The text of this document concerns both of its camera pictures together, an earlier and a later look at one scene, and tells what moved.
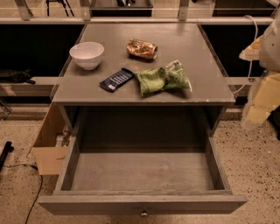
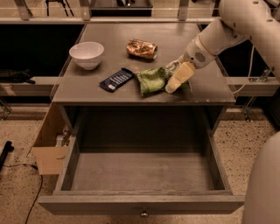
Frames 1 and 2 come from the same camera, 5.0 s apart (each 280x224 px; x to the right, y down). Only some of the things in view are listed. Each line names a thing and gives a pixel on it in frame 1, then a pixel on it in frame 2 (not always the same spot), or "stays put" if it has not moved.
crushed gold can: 139,48 stays put
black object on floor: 7,148 stays put
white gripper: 271,49 -> 196,54
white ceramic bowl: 87,54 stays put
